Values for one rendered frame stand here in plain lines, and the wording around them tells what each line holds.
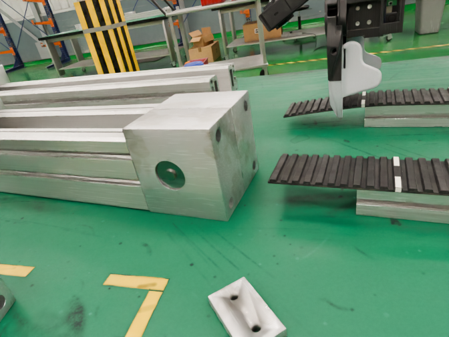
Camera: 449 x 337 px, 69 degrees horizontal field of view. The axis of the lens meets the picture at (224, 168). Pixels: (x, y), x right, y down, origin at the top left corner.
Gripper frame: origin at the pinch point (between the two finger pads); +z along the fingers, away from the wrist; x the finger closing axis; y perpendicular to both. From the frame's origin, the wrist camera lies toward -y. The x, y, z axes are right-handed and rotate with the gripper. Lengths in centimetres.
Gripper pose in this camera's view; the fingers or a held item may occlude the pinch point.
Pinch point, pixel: (336, 100)
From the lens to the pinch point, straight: 48.2
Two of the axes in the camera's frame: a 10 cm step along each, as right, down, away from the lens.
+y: 9.1, 0.5, -4.1
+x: 3.7, -5.0, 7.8
